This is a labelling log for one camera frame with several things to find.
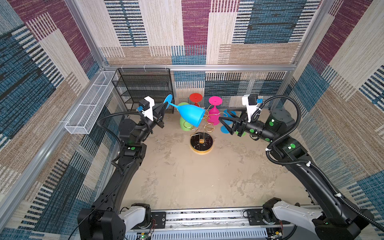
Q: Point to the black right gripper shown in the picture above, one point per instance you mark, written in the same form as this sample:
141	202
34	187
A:
238	124

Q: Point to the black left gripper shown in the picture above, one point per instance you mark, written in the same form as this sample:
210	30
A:
158	119

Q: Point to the blue wine glass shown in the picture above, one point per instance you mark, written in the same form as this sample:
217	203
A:
190	113
230	123

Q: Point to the green wine glass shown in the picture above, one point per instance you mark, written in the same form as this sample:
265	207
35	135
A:
241	134
185	126

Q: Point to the blue front wine glass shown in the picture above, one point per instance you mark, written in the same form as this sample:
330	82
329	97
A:
190	113

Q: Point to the green front wine glass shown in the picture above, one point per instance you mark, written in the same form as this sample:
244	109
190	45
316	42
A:
241	134

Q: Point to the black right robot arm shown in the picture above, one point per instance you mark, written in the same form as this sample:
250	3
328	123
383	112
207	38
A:
338	218

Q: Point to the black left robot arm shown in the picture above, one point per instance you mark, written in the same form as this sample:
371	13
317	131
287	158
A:
104	220

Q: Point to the magenta wine glass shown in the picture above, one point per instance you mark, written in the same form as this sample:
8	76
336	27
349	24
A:
214	113

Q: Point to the black mesh shelf rack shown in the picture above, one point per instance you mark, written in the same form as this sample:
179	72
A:
134	84

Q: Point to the red wine glass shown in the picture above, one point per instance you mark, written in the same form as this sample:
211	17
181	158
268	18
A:
196	98

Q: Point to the gold wine glass rack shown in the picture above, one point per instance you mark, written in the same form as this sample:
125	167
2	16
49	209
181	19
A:
201	141

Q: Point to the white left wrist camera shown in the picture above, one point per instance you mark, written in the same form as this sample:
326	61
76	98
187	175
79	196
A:
146	107

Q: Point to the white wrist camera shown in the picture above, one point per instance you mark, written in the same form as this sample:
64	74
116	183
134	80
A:
146	107
253	105

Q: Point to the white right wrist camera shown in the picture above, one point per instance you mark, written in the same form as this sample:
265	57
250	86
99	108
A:
253	105

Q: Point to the white wire basket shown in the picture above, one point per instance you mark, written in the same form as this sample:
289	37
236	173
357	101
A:
87	112

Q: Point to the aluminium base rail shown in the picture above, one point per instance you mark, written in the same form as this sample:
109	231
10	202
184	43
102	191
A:
243	223

